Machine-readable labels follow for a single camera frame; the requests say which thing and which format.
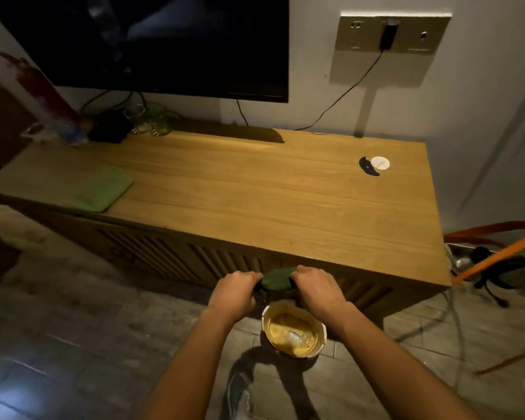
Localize person's left hand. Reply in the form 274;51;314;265
207;270;264;325

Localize person's right hand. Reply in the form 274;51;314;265
290;265;350;323

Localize wrung green cloth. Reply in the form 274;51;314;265
255;267;299;302

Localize person's right forearm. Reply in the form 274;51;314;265
330;302;482;420

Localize person's left forearm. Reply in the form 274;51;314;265
138;305;237;420

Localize yellow plastic bucket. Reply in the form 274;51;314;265
261;300;328;359

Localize wooden slatted cabinet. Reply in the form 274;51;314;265
0;127;452;322

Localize person's shoe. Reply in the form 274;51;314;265
225;372;255;420

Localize small black curved object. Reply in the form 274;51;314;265
359;156;380;177

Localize folded green cloth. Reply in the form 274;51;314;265
72;169;134;213

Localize clear glass jar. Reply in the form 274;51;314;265
131;102;173;137

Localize black box device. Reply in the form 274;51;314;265
87;110;134;144

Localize clear plastic water bottle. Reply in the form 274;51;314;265
55;118;90;147

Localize black flat-screen television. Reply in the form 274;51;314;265
0;0;290;104

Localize black plug adapter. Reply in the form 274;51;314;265
379;19;400;52

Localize black power cable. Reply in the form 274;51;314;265
294;50;385;132

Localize orange broom handle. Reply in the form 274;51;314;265
451;231;525;286

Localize wall socket panel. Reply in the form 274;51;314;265
335;12;452;55

